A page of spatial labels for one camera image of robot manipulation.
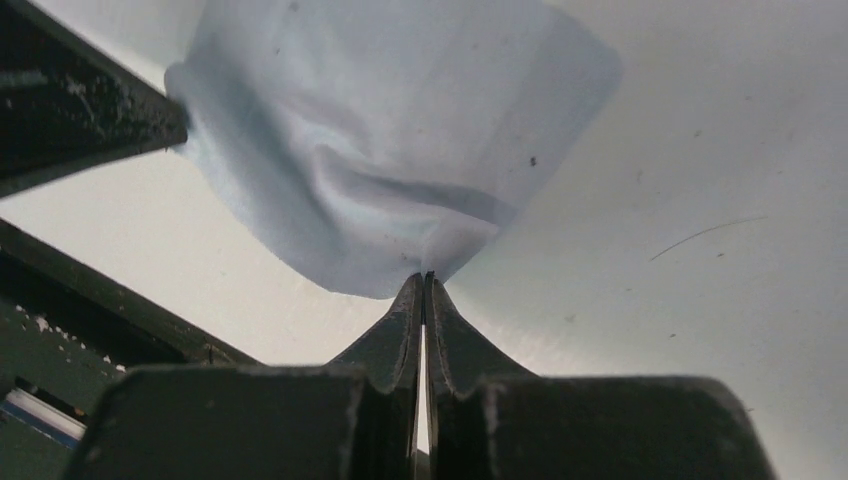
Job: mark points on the blue cleaning cloth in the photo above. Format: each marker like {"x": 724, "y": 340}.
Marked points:
{"x": 362, "y": 142}

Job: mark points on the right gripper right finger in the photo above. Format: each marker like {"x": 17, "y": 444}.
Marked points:
{"x": 491, "y": 418}

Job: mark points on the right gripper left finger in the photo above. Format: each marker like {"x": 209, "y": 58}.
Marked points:
{"x": 351, "y": 418}

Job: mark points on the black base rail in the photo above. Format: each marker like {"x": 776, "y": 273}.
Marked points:
{"x": 97, "y": 382}

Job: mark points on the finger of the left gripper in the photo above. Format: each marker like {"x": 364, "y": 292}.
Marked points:
{"x": 67, "y": 107}

